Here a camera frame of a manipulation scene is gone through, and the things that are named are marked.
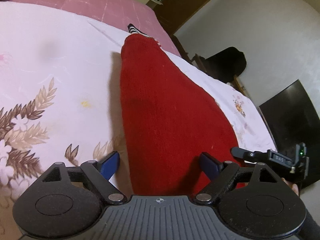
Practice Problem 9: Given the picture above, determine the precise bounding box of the brown wooden door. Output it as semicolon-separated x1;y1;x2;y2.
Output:
153;0;210;36

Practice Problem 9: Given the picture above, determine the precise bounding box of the white floral blanket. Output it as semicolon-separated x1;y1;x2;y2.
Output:
1;2;276;239

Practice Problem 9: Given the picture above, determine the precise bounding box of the red knit sweater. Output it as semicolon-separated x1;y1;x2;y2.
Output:
120;34;238;196

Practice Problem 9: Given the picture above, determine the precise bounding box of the striped folded garment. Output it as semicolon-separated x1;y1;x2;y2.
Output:
127;23;161;47

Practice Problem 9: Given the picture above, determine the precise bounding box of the black flat screen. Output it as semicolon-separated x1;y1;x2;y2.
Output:
259;80;319;189

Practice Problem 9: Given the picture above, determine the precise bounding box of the black bag on chair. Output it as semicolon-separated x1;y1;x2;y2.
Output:
191;47;247;83

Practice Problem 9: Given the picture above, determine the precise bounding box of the pink bed sheet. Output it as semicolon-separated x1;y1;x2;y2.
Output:
5;0;180;56

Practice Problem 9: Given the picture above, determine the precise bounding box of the person's right hand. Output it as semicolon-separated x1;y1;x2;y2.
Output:
282;178;300;196

